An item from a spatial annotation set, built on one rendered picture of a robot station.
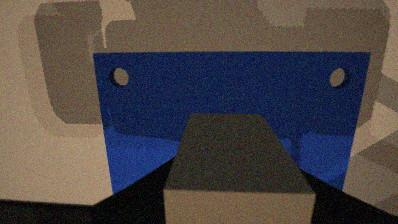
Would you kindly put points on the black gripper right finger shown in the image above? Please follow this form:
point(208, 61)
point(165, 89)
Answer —
point(332, 206)

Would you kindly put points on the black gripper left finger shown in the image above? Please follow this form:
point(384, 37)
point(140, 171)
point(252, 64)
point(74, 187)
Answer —
point(140, 203)

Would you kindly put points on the blue board with corner holes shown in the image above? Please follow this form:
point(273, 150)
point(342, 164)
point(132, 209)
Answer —
point(240, 124)

